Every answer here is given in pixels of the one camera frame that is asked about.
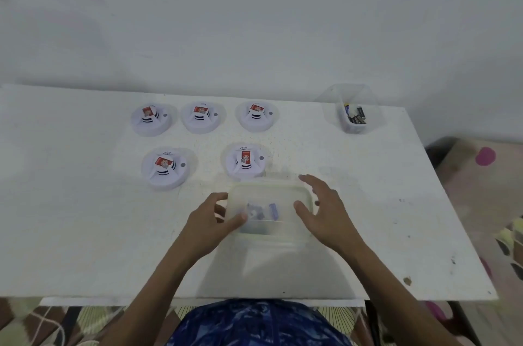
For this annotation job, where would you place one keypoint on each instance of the person's right hand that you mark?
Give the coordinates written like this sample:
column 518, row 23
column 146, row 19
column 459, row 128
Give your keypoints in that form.
column 331, row 219

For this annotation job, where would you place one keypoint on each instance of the person's left hand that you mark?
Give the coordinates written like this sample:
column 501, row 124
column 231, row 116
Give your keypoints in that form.
column 208, row 231

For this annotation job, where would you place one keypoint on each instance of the pile of assorted batteries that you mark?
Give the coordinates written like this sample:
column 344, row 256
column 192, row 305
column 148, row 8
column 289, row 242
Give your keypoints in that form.
column 261, row 211

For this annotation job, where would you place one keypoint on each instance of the clear plastic container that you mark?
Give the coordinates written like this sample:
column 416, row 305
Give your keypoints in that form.
column 269, row 237
column 335, row 104

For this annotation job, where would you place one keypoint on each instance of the clear lid with green rim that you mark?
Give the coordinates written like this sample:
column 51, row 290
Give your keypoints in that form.
column 265, row 192

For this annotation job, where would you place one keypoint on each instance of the black battery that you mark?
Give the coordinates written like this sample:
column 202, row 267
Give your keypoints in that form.
column 352, row 117
column 360, row 113

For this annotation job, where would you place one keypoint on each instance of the blue and yellow battery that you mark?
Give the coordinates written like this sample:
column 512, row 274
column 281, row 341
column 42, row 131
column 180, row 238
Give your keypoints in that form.
column 347, row 108

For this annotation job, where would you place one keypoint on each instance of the person's right forearm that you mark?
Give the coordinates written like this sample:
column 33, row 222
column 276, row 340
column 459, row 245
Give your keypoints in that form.
column 404, row 300

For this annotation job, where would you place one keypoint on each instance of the person's left forearm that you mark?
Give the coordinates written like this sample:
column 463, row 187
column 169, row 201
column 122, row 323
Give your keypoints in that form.
column 147, row 300

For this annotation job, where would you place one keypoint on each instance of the person's blue clothing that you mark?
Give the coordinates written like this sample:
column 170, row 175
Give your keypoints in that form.
column 257, row 323

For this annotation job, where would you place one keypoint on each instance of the cream fabric with pink dots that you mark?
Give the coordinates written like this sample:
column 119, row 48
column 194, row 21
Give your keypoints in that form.
column 486, row 202

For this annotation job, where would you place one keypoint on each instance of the dark table leg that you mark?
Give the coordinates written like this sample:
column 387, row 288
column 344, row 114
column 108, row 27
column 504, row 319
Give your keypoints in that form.
column 466, row 323

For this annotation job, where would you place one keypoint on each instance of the white table frame rail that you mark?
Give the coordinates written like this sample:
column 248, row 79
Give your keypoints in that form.
column 204, row 301

